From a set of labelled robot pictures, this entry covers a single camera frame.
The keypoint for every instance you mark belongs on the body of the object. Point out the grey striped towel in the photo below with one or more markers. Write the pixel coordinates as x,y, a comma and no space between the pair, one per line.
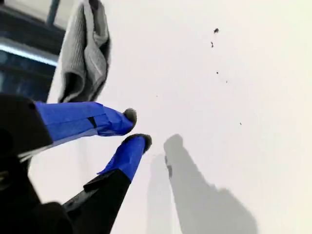
78,53

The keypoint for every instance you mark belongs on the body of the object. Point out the pale blue metal bar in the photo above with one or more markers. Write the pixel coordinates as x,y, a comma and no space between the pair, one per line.
26,54

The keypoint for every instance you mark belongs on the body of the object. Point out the blue grey upright bar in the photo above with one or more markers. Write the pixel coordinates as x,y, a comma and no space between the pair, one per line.
52,12

